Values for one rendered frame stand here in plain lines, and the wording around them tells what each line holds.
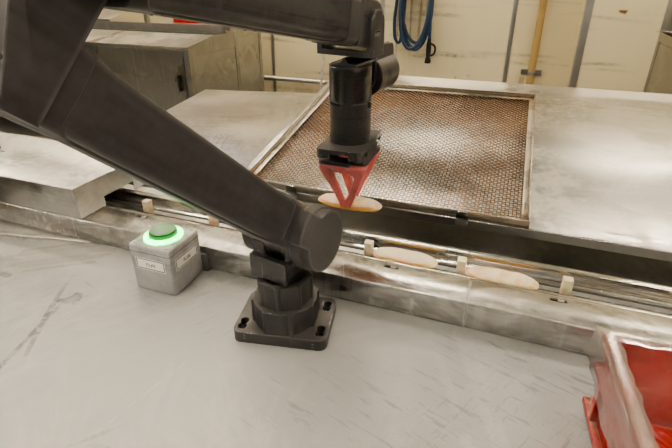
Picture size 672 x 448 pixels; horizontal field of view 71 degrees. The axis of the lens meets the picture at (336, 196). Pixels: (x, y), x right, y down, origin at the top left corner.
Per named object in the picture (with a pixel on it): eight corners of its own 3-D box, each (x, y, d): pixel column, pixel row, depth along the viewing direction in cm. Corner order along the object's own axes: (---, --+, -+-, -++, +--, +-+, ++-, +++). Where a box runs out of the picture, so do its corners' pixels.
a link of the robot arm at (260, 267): (252, 284, 59) (286, 298, 57) (245, 212, 55) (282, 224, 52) (294, 250, 66) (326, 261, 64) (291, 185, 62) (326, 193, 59)
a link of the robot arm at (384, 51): (311, 8, 59) (372, 10, 55) (355, 1, 68) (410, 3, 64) (314, 101, 65) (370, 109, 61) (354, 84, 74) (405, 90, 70)
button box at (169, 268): (136, 305, 71) (122, 242, 66) (170, 276, 78) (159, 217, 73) (181, 317, 69) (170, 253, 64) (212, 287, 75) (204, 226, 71)
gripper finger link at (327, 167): (377, 196, 72) (379, 138, 68) (363, 217, 66) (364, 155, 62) (335, 190, 74) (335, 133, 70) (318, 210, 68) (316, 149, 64)
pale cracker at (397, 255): (369, 259, 71) (369, 252, 71) (375, 247, 74) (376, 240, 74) (435, 272, 68) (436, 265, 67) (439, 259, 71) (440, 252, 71)
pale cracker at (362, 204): (314, 204, 71) (314, 197, 70) (323, 194, 74) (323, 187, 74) (378, 215, 68) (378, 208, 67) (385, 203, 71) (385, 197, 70)
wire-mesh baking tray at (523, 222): (243, 183, 88) (242, 177, 87) (335, 84, 126) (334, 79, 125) (528, 229, 72) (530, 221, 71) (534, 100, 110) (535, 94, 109)
